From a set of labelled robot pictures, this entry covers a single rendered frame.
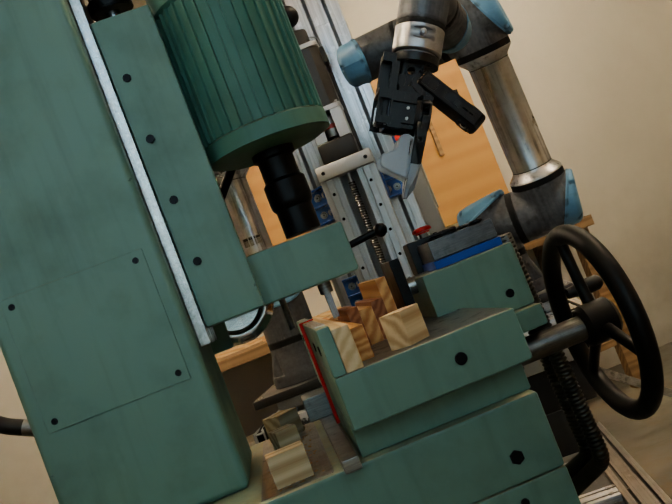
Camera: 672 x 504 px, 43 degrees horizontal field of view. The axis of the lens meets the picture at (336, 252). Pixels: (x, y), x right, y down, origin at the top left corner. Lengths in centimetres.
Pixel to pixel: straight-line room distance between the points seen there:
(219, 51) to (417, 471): 58
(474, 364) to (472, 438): 9
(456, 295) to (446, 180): 353
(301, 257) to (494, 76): 79
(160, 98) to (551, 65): 405
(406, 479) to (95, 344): 40
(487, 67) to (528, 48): 324
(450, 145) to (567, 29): 98
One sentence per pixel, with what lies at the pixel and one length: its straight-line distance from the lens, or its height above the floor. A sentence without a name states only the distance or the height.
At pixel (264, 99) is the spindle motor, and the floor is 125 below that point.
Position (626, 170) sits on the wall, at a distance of 508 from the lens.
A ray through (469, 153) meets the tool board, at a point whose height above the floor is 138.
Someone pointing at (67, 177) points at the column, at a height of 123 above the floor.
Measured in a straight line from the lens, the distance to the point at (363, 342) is 97.
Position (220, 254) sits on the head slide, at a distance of 110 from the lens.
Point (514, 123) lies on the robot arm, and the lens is 180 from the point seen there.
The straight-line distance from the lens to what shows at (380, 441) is 98.
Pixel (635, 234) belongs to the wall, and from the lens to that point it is 505.
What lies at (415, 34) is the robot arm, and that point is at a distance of 129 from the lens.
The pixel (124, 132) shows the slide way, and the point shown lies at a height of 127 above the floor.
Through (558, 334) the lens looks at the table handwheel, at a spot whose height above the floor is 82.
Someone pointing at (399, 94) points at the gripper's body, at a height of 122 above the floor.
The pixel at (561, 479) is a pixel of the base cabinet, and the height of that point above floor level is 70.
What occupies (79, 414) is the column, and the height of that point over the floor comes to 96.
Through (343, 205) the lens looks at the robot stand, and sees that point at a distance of 196.
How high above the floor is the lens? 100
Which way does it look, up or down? 2 degrees up
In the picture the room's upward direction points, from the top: 21 degrees counter-clockwise
